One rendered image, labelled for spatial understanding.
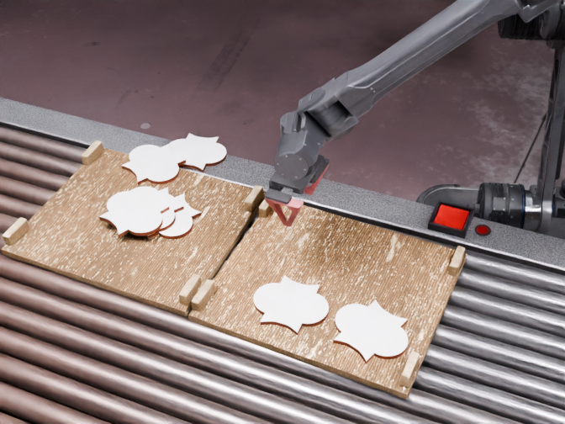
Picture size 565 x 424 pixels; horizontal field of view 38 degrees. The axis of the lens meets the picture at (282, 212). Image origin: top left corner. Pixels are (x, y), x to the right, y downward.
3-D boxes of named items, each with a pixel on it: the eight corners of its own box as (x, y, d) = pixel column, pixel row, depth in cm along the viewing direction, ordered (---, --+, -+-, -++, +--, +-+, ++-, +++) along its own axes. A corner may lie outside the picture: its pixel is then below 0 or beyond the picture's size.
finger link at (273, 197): (314, 214, 153) (315, 175, 147) (298, 238, 148) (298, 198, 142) (282, 204, 155) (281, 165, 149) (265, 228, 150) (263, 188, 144)
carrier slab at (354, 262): (273, 201, 171) (272, 195, 170) (466, 258, 157) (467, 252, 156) (188, 320, 148) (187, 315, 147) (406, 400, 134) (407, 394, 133)
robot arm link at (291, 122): (314, 107, 141) (282, 105, 142) (311, 130, 136) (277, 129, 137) (314, 139, 146) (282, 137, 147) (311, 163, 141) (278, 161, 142)
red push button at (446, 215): (440, 209, 169) (440, 204, 168) (468, 215, 167) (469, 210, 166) (432, 227, 165) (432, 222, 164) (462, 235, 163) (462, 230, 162)
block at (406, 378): (409, 357, 138) (411, 348, 137) (420, 362, 138) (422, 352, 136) (398, 385, 134) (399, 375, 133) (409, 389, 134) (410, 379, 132)
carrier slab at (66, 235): (101, 151, 184) (100, 145, 183) (267, 198, 172) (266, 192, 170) (2, 254, 161) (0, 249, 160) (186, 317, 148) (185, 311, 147)
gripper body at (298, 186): (325, 164, 151) (325, 131, 146) (302, 198, 144) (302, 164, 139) (293, 155, 153) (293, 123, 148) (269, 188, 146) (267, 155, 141)
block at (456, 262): (456, 254, 156) (457, 244, 154) (465, 257, 155) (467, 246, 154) (446, 275, 152) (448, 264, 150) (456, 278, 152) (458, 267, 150)
